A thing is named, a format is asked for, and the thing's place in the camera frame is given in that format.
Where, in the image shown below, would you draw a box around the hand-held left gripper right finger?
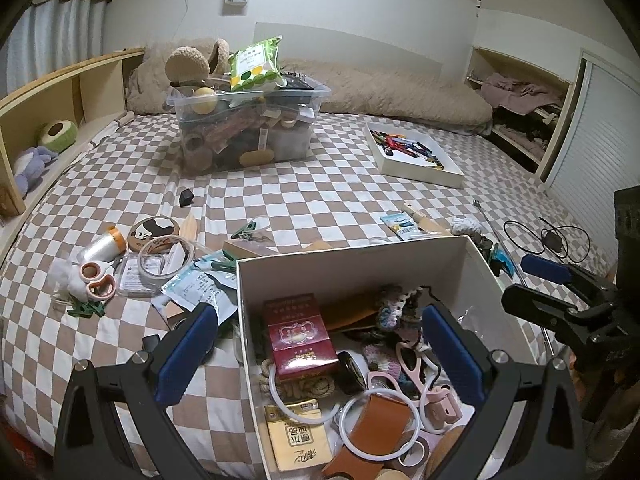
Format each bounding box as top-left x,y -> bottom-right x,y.
421,303 -> 587,480

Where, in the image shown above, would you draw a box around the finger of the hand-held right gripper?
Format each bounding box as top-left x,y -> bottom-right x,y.
501,283 -> 615,347
521,254 -> 620,303

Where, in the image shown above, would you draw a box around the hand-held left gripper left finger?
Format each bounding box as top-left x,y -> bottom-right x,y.
52,302 -> 219,480

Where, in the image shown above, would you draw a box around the white cardboard box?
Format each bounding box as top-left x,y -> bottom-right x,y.
235,234 -> 561,480

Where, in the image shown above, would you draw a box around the clear plastic wrap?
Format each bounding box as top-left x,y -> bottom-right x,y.
455,305 -> 501,341

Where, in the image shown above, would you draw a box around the pink scissors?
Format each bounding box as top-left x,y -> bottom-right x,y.
367,341 -> 446,403

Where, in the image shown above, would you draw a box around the small pink device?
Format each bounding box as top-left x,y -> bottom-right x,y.
424,385 -> 462,435

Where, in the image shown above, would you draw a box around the multicolour crochet piece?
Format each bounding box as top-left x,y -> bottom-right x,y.
372,285 -> 431,346

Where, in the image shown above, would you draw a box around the metal telescopic back scratcher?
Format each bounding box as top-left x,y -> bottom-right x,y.
470,199 -> 557,361

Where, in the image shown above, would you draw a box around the pink crochet round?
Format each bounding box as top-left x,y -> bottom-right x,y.
360,342 -> 401,376

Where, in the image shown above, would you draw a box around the clear plastic case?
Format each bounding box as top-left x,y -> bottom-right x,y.
116,254 -> 166,298

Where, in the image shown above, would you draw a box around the white paper card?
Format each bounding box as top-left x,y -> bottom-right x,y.
162,242 -> 190,273

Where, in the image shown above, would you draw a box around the large wooden panda box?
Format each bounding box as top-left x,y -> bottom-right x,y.
425,424 -> 471,480

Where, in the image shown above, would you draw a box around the brown leather case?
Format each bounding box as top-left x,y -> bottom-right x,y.
322,392 -> 416,480

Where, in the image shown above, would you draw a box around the black round case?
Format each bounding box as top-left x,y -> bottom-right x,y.
336,351 -> 370,395

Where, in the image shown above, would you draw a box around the green plastic clip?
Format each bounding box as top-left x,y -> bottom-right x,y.
230,216 -> 271,241
67,300 -> 107,318

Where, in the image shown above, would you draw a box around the brown leather oval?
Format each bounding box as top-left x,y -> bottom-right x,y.
320,302 -> 381,333

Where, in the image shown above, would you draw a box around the tan wooden box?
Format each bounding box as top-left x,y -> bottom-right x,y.
222,240 -> 278,261

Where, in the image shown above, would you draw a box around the orange white scissors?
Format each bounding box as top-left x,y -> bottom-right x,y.
80,261 -> 118,301

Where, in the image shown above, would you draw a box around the red box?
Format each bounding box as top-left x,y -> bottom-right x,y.
262,293 -> 340,381

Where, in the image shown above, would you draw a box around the brown tape roll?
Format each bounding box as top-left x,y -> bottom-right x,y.
397,435 -> 431,468

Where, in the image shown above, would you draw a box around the small wooden panda disc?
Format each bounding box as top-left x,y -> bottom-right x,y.
127,216 -> 182,256

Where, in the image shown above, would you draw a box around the clear thread spool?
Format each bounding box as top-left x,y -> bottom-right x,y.
80,226 -> 127,266

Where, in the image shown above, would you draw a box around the blue wet wipe packet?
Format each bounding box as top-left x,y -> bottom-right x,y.
379,211 -> 426,241

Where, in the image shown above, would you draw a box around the white slatted closet door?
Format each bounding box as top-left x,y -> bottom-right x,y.
537,49 -> 640,211

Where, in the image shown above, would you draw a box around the white fluff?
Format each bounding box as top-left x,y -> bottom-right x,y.
50,259 -> 91,306

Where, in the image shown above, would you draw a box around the yellow packet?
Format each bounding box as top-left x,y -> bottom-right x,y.
264,399 -> 335,473

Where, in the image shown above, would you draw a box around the white shallow tray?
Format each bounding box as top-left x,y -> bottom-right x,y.
364,121 -> 466,190

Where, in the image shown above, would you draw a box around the pile of clothes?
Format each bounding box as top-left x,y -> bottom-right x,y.
477,72 -> 563,161

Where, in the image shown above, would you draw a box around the assorted pens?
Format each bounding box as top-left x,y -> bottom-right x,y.
372,129 -> 446,170

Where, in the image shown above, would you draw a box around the checkered bedsheet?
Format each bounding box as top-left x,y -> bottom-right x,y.
0,110 -> 621,461

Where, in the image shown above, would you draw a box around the open closet shelf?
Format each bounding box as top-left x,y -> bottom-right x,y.
465,46 -> 576,176

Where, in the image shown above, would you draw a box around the clear plastic storage bin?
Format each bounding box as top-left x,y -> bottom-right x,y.
165,77 -> 333,177

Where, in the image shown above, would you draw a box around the beige fluffy blanket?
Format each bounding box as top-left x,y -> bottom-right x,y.
125,40 -> 493,136

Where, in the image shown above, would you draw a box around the purple plush toy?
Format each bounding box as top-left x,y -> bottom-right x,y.
12,146 -> 60,197

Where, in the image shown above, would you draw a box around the yellow ball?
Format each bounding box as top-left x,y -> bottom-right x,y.
194,87 -> 218,115

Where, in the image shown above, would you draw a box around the avocado plush toy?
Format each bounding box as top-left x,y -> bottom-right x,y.
37,120 -> 79,155

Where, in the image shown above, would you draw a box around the green snack packet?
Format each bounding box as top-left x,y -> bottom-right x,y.
227,35 -> 285,95

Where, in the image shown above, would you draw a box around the wooden headboard shelf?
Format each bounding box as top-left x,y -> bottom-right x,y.
0,47 -> 147,221

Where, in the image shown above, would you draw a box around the white curtain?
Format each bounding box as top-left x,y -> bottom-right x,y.
2,0 -> 113,98

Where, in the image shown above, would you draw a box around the black cable with adapter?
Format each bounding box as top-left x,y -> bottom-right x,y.
502,217 -> 591,263

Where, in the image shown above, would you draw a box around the white plastic ring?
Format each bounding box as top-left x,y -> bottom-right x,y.
267,362 -> 346,423
337,387 -> 426,461

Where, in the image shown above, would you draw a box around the beige rope coil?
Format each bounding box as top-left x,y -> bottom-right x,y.
257,360 -> 337,401

